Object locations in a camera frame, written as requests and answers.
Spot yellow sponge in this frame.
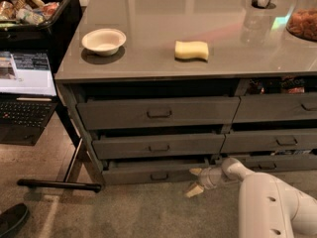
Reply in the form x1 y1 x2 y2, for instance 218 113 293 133
174 41 209 60

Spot clear jar of snacks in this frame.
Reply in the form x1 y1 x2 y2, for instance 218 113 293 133
286 0 317 42

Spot grey drawer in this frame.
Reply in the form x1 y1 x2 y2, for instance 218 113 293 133
233 92 317 123
216 152 317 174
221 129 317 154
102 156 210 184
92 133 225 160
76 97 240 130

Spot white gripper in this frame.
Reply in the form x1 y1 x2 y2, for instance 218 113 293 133
184 168 230 198

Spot white paper bowl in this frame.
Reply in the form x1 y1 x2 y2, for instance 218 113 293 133
81 29 126 57

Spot snack bags in drawer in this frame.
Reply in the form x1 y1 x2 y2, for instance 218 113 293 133
247 77 305 94

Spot black storage bin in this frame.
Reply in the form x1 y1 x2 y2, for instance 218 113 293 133
0 0 82 72

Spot black laptop stand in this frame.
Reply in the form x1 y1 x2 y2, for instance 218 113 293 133
0 96 103 194

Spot black shoe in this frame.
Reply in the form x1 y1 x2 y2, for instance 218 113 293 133
0 203 29 238

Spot open black laptop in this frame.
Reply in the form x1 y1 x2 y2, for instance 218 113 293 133
0 50 59 129

